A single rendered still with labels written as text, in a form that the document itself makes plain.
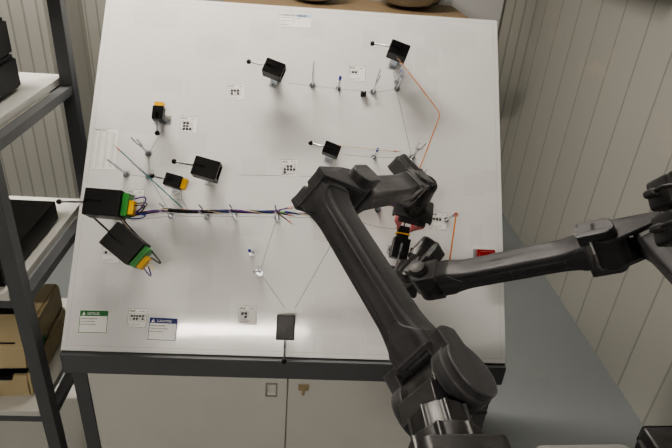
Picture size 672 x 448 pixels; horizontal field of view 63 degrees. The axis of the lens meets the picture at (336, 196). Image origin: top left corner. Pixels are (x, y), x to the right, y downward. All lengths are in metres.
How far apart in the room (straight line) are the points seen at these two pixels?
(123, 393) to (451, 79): 1.31
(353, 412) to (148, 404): 0.59
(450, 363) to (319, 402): 1.07
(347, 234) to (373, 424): 1.07
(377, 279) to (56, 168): 3.13
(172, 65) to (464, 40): 0.88
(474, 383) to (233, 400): 1.13
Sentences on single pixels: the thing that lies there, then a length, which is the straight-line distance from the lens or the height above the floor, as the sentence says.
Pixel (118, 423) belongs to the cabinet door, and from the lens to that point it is 1.85.
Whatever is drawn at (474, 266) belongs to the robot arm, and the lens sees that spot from 1.21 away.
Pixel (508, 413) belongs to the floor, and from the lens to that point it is 2.74.
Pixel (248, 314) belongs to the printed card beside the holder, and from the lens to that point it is 1.53.
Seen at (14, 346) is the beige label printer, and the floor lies 0.81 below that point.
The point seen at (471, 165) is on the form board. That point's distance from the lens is 1.66.
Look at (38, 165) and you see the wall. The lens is 3.76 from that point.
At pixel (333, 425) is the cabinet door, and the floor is 0.57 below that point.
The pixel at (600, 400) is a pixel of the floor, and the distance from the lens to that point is 2.99.
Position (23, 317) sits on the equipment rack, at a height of 0.99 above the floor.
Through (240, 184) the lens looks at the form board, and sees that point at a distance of 1.58.
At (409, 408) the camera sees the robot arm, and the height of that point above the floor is 1.45.
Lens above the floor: 1.94
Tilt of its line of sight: 28 degrees down
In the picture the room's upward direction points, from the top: 5 degrees clockwise
